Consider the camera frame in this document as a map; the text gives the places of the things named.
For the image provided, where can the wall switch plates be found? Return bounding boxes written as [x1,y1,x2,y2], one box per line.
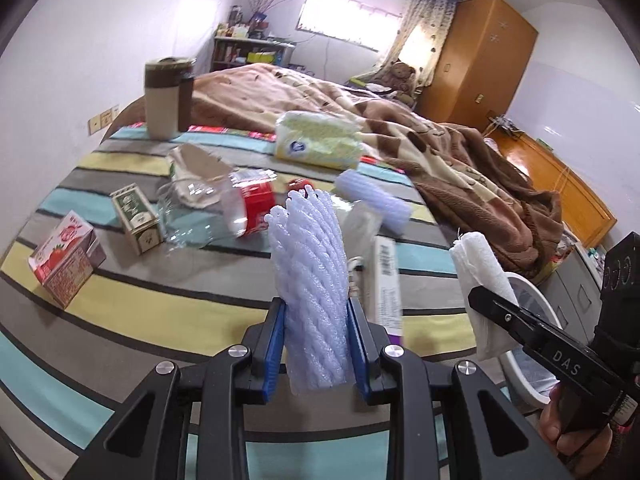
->
[88,105,121,136]

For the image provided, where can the white box with purple end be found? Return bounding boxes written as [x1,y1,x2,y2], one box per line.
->
[367,237,406,348]

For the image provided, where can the clear bottle with red label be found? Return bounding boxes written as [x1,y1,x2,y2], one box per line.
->
[157,169,281,250]

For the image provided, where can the wooden headboard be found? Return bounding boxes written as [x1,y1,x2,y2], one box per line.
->
[482,125,618,248]

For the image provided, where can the striped cloth table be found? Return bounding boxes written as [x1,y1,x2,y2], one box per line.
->
[0,122,481,480]

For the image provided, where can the brown patterned blanket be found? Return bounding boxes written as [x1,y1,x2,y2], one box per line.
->
[187,62,566,281]

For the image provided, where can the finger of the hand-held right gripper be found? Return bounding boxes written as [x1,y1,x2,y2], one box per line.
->
[467,285,551,348]

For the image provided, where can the red strawberry drink carton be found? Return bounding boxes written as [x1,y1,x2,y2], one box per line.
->
[27,210,107,309]

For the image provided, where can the crumpled beige paper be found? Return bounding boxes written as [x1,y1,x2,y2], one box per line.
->
[167,144,236,208]

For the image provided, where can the white paper towel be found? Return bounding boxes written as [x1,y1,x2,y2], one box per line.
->
[450,232,521,361]

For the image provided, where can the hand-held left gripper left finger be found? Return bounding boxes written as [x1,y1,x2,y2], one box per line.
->
[65,297,288,480]

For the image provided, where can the white foam net sleeve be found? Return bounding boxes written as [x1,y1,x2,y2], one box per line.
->
[267,187,351,396]
[335,170,411,233]

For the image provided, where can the person's right hand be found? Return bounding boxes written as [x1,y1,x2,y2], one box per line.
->
[539,392,613,478]

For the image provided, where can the orange wooden wardrobe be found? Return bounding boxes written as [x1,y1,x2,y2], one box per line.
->
[415,0,540,133]

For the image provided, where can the cluttered shelf unit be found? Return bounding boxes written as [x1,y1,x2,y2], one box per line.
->
[210,35,296,73]

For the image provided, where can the green tissue pack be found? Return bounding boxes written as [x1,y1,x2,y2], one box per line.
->
[274,110,366,171]

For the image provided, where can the beige and brown thermos cup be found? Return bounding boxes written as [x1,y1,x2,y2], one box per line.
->
[144,56,197,140]

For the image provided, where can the grey drawer nightstand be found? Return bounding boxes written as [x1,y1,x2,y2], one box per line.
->
[545,242,608,341]

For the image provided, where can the patterned curtain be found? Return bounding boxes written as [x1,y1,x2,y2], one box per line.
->
[375,0,461,91]

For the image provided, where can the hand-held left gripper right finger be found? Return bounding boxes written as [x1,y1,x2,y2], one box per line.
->
[347,297,576,480]

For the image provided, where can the window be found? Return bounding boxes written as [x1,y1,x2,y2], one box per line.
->
[296,0,403,53]

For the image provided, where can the brown teddy bear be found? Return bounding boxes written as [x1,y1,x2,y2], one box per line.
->
[382,61,418,106]

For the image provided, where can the green drink carton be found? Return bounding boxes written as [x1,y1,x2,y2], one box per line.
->
[110,183,162,256]

